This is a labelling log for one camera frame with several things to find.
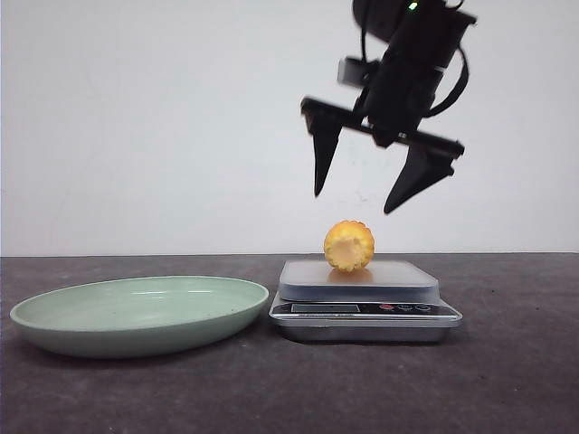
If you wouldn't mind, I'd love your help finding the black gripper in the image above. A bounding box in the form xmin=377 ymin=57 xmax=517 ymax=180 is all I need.
xmin=300 ymin=70 xmax=465 ymax=214

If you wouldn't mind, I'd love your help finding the yellow corn cob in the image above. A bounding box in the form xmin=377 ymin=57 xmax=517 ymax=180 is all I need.
xmin=323 ymin=220 xmax=375 ymax=273

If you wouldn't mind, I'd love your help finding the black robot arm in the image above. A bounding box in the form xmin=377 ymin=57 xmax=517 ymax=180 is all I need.
xmin=300 ymin=0 xmax=477 ymax=213

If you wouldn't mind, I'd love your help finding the silver digital kitchen scale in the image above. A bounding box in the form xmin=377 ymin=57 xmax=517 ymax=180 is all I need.
xmin=269 ymin=259 xmax=462 ymax=343

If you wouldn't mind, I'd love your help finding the pale green plate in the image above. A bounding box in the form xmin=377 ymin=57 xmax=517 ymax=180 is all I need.
xmin=10 ymin=276 xmax=270 ymax=359

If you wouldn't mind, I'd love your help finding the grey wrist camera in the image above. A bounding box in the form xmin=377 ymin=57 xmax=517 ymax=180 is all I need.
xmin=337 ymin=57 xmax=380 ymax=89

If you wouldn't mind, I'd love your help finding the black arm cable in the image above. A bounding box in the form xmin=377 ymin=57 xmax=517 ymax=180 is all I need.
xmin=424 ymin=44 xmax=470 ymax=118

